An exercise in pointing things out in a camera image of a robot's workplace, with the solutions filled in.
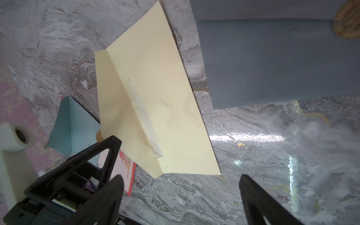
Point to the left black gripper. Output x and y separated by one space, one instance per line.
57 195

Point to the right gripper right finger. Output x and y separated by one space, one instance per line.
260 207

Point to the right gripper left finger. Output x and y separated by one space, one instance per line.
102 208

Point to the red bordered pink card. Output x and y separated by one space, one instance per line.
125 167

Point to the teal green envelope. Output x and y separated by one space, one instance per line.
75 128

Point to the cream yellow envelope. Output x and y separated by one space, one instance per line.
145 99

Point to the grey envelope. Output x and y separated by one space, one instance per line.
259 52

